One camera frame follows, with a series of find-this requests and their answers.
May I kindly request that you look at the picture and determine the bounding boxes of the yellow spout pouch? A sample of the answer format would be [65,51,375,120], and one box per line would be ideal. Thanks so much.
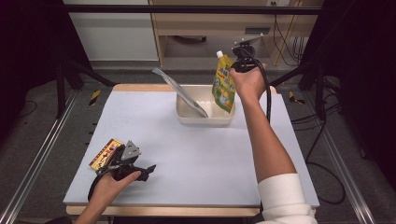
[211,49,236,114]

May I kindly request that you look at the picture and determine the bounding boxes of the clear dried seaweed packet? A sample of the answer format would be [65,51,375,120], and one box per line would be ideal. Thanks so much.
[151,67,209,119]

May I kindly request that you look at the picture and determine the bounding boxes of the black curtain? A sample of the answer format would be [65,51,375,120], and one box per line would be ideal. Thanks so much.
[298,0,396,190]
[0,0,92,144]

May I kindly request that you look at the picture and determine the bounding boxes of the aluminium floor rail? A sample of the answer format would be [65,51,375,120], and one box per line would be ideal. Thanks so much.
[303,90,376,224]
[0,90,80,224]

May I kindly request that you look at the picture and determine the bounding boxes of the black horizontal frame bar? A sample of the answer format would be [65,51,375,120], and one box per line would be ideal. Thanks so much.
[62,4,323,16]

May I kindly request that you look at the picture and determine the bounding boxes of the thin black floor cable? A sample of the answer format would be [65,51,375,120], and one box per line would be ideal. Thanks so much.
[18,100,38,119]

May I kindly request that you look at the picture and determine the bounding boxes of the yellow black tape strip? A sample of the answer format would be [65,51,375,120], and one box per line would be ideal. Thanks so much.
[89,90,102,106]
[288,91,306,105]

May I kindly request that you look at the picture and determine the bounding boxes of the white cabinet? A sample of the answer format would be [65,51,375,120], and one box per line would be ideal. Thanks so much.
[62,0,160,62]

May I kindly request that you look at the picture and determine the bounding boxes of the white foam mat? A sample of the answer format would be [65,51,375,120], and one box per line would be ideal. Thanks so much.
[63,91,320,208]

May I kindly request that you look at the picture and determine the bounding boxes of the white sleeve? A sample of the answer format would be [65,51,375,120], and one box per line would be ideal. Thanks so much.
[257,173,318,224]

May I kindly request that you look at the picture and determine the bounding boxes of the black metal stand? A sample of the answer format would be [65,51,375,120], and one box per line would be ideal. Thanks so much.
[267,60,328,120]
[55,59,117,119]

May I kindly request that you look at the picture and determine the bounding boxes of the white divided plastic container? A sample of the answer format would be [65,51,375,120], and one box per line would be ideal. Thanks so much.
[176,84,236,127]

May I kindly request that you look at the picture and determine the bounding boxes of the light wooden desk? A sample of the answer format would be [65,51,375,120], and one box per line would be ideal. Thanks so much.
[148,0,325,67]

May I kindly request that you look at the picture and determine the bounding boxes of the person's right hand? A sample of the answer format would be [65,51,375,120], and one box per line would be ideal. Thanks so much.
[229,63,268,102]

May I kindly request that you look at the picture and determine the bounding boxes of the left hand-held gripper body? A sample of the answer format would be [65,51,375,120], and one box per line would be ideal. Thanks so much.
[92,140,142,182]

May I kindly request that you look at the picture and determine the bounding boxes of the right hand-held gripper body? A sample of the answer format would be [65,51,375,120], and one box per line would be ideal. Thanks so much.
[232,34,264,73]

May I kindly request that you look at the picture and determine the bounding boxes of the person's left hand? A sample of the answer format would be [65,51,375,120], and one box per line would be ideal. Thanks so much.
[90,170,142,206]

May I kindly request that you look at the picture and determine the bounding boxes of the small yellow red box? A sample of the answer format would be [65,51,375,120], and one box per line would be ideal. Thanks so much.
[89,138,124,172]

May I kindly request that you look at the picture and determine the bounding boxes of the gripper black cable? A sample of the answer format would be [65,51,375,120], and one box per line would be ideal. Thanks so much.
[87,174,106,203]
[239,46,273,125]

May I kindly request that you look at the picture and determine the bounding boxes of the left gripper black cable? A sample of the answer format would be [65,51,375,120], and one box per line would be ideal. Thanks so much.
[87,174,106,203]

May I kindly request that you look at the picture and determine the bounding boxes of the hanging black cables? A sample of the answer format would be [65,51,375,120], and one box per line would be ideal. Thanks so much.
[273,3,309,67]

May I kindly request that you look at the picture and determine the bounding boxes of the grey desk label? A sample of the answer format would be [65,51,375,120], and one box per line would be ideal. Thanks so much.
[244,27,271,35]

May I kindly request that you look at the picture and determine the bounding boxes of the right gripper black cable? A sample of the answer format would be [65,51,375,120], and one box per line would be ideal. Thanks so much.
[239,46,273,125]

